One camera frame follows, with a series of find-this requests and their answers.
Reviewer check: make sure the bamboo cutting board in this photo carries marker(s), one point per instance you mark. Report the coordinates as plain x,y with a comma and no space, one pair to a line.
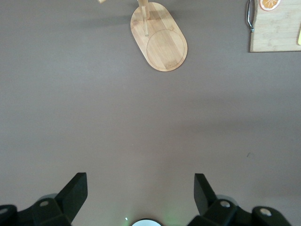
275,30

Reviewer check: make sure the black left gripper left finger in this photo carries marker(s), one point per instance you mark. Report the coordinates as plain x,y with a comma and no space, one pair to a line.
70,200

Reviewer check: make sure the yellow wooden fork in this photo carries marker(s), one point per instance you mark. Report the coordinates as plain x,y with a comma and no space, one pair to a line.
299,38

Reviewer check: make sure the orange slice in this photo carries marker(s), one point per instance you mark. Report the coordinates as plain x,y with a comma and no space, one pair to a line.
270,4

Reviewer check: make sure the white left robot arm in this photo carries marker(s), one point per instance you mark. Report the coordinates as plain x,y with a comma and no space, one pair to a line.
147,223

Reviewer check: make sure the wooden mug rack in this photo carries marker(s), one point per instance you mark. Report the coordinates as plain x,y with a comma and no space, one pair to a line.
164,47

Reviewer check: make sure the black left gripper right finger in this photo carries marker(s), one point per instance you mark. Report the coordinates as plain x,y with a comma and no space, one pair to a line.
211,207

